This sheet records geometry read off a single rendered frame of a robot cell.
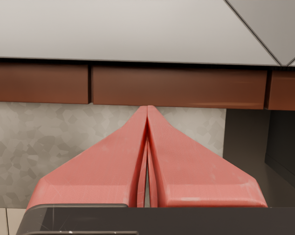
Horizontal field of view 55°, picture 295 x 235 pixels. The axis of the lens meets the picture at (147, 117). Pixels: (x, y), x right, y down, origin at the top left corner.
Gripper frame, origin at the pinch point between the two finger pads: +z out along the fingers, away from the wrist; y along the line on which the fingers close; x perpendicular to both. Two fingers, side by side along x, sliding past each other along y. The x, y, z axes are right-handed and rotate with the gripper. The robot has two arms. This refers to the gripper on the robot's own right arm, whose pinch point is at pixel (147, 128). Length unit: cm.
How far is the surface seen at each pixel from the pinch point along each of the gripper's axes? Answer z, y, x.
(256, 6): 14.6, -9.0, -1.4
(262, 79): 15.6, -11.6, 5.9
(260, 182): 70, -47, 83
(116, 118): 26.0, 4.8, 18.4
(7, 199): 20.3, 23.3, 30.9
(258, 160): 74, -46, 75
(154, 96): 14.9, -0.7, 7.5
